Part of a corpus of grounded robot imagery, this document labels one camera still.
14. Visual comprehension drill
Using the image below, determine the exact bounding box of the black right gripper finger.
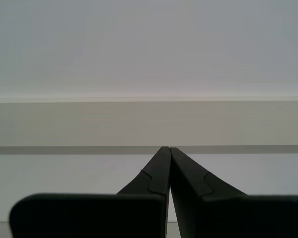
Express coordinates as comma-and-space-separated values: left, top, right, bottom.
9, 146, 171, 238
169, 147, 298, 238

